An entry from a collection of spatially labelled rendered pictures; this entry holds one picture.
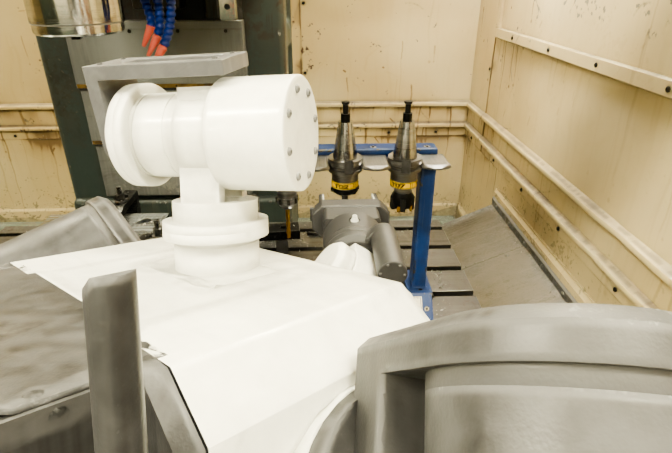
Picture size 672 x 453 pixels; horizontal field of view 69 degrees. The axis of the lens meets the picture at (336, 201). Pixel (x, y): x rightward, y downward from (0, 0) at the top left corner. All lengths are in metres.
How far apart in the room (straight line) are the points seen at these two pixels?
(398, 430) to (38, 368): 0.13
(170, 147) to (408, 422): 0.19
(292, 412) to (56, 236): 0.32
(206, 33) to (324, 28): 0.51
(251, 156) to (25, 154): 1.98
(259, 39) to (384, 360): 1.32
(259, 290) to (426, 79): 1.66
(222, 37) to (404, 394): 1.30
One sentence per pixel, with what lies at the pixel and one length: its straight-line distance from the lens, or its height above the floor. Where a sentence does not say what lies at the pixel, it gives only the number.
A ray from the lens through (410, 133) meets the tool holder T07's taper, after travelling 0.88.
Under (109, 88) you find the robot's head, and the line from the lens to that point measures 0.32.
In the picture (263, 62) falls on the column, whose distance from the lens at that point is 1.47.
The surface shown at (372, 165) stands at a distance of 0.88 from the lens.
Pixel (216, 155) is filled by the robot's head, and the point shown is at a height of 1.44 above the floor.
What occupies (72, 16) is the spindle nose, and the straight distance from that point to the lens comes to 0.99.
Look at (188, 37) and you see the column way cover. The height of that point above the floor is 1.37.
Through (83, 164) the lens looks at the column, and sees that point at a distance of 1.71.
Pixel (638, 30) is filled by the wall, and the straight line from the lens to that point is 1.04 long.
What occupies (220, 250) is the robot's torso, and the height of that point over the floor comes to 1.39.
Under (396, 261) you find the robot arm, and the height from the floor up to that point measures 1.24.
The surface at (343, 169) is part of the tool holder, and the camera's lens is 0.88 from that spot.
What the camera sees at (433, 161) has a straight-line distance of 0.92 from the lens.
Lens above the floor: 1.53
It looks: 25 degrees down
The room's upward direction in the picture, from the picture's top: straight up
